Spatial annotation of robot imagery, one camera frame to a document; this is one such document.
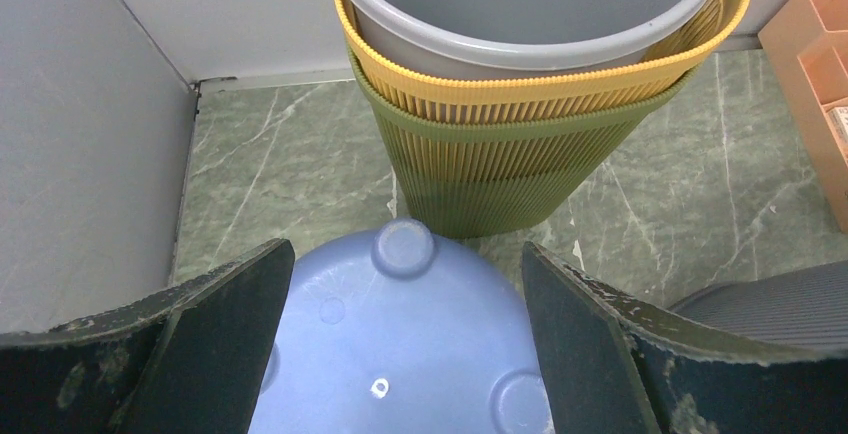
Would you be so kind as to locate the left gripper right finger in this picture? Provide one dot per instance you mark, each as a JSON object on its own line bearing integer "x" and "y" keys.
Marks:
{"x": 612, "y": 363}

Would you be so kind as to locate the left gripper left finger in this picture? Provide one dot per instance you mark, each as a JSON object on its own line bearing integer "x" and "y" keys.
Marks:
{"x": 187, "y": 359}

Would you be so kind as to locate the dark grey mesh bin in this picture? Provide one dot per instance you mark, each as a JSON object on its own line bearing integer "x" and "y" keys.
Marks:
{"x": 806, "y": 308}

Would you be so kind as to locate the blue plastic bin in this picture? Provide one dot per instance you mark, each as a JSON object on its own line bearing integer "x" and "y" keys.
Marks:
{"x": 399, "y": 330}

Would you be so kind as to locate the light grey plastic bin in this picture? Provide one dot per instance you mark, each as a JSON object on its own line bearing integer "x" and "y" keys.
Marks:
{"x": 503, "y": 39}

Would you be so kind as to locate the olive green mesh bin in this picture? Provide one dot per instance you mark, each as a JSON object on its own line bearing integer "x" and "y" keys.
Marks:
{"x": 469, "y": 181}

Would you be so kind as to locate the yellow mesh bin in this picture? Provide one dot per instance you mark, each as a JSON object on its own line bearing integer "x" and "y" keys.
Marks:
{"x": 490, "y": 101}

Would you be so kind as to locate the orange plastic file organizer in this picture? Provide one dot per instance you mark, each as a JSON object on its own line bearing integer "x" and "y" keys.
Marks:
{"x": 806, "y": 44}

